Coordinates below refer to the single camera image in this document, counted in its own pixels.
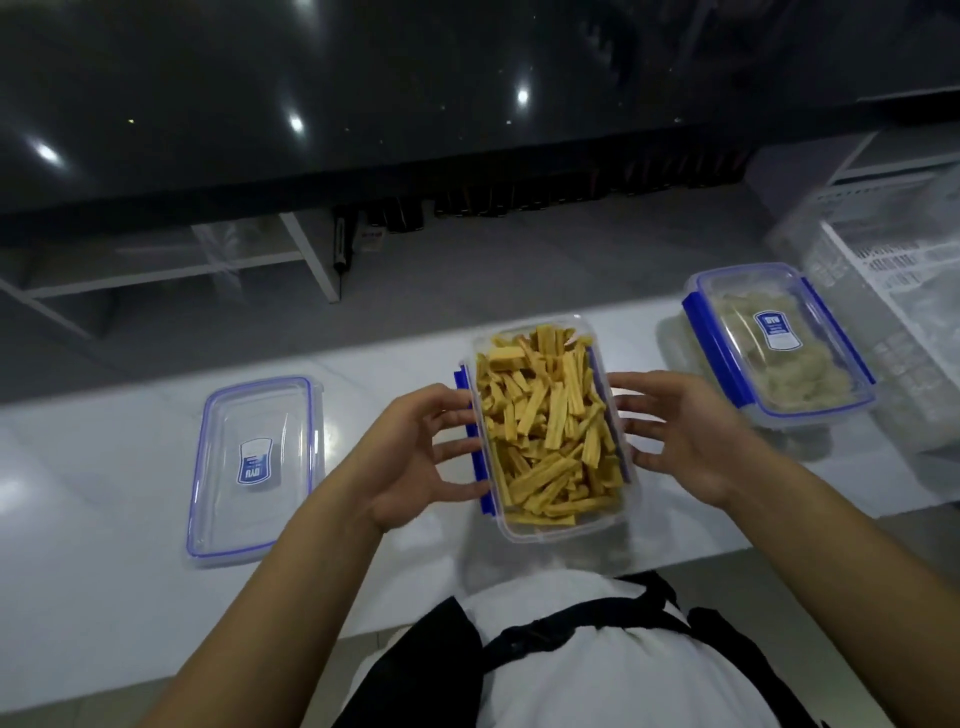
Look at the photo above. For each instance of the person's right hand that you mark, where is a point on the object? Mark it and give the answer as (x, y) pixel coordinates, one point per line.
(697, 442)

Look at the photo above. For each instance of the white shirt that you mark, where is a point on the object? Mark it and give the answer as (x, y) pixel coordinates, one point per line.
(600, 675)

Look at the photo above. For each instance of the white shelf frame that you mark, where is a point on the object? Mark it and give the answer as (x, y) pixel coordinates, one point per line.
(172, 262)

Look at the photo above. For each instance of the person's left forearm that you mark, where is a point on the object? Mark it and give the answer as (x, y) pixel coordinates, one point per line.
(277, 615)

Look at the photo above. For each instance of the person's left hand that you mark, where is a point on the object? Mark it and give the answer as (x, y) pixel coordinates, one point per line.
(397, 465)

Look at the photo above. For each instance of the person's right forearm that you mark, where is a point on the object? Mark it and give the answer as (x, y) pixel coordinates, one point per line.
(847, 592)

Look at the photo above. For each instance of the clear printed plastic bag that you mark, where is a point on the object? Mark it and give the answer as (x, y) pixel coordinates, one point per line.
(900, 300)

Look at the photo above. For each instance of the clear lid with blue seal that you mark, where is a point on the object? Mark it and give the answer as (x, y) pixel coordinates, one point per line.
(255, 465)

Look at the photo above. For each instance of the person's left thumb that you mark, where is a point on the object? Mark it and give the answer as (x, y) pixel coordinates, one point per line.
(439, 396)

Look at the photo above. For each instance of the closed clear container blue clips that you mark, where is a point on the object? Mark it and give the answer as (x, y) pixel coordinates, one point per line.
(780, 345)

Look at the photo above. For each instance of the pile of yellow snack sticks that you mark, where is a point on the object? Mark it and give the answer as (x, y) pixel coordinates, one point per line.
(551, 427)

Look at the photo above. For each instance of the black glossy counter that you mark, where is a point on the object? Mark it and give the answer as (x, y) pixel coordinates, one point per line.
(375, 90)

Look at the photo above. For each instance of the clear plastic food container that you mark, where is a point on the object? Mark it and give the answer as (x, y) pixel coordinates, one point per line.
(559, 529)

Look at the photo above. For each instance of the person's right thumb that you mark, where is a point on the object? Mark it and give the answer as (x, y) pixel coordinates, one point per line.
(637, 381)

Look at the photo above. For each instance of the person's left middle finger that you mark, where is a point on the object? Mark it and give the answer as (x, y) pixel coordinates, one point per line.
(459, 450)

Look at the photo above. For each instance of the black chest harness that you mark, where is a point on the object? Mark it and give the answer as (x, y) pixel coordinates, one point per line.
(420, 675)

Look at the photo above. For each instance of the person's right middle finger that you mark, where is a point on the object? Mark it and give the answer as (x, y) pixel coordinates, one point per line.
(641, 432)

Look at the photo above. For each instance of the pile of pale crackers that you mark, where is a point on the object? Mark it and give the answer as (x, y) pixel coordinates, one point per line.
(802, 375)

